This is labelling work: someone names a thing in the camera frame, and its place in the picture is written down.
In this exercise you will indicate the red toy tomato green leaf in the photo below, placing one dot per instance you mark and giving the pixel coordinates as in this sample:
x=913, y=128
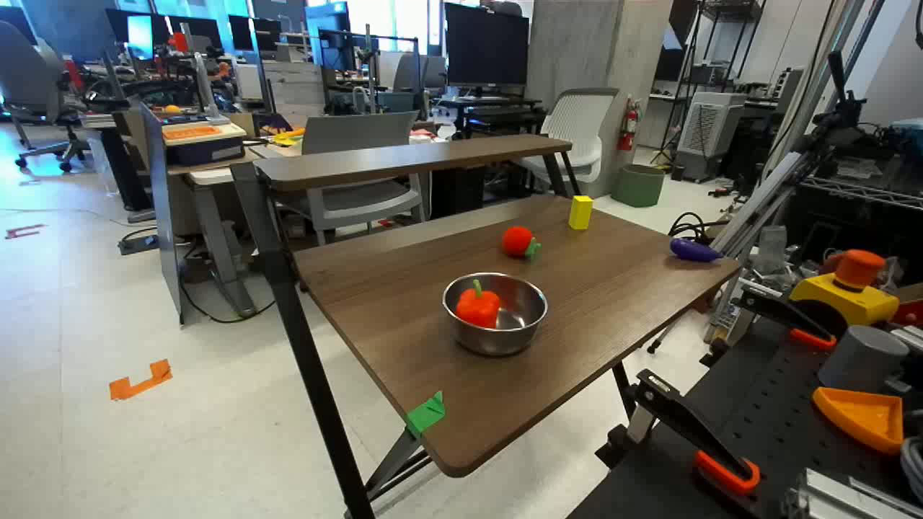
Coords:
x=513, y=241

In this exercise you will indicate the orange-red toy pepper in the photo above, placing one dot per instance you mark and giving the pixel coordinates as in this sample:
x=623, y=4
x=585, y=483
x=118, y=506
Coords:
x=477, y=307

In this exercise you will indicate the steel bowl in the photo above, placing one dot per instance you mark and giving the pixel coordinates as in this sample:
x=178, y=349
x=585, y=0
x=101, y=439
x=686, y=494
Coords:
x=526, y=331

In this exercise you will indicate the brown wooden desk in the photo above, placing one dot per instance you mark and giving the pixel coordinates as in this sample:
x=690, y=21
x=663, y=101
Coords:
x=405, y=160

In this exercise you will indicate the yellow block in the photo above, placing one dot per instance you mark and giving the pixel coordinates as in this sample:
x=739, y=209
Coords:
x=581, y=213

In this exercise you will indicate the green tape marker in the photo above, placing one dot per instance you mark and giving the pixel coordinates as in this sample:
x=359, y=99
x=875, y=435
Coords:
x=424, y=412

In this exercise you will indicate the white chair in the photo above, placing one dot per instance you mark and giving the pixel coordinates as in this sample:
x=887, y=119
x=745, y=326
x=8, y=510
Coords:
x=576, y=124

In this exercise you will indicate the green bin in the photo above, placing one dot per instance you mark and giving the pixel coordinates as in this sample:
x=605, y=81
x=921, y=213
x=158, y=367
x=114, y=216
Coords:
x=638, y=184

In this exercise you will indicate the red fire extinguisher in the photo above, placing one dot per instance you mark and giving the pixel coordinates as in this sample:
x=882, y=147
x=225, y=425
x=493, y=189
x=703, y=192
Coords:
x=628, y=128

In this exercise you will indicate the black monitor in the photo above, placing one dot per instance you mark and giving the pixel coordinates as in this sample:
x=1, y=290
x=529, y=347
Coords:
x=486, y=43

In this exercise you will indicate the purple toy eggplant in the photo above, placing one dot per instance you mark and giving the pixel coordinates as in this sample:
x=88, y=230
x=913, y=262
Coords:
x=693, y=251

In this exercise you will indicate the white storage bin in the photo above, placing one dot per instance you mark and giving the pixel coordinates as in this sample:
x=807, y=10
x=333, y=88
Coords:
x=709, y=134

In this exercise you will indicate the box with orange lid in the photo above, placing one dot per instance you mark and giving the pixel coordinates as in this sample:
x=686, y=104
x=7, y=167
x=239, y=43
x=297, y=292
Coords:
x=203, y=140

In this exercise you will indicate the grey desk with side panel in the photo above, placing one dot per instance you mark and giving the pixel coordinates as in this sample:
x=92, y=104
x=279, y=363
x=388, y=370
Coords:
x=161, y=210

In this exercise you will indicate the white stand pole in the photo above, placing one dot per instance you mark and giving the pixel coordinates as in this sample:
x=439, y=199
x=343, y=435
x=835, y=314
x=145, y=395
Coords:
x=764, y=203

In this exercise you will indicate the black perforated mounting board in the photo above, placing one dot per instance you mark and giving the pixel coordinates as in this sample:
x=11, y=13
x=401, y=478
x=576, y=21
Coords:
x=767, y=419

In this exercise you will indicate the orange floor marker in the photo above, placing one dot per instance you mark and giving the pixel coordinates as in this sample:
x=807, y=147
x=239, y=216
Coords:
x=131, y=386

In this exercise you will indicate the yellow emergency stop orange button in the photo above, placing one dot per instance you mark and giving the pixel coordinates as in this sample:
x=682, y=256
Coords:
x=846, y=300

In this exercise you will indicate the grey cylinder block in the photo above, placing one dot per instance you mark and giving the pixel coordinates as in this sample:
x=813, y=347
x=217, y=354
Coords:
x=863, y=359

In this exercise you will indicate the orange wedge block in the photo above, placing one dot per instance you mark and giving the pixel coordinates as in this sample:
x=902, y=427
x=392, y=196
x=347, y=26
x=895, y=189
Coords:
x=859, y=419

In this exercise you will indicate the grey wheeled office chair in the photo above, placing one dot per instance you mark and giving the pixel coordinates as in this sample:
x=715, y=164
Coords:
x=31, y=81

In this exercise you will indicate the aluminium extrusion rail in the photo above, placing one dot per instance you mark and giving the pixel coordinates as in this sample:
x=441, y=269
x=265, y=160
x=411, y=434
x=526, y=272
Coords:
x=846, y=497

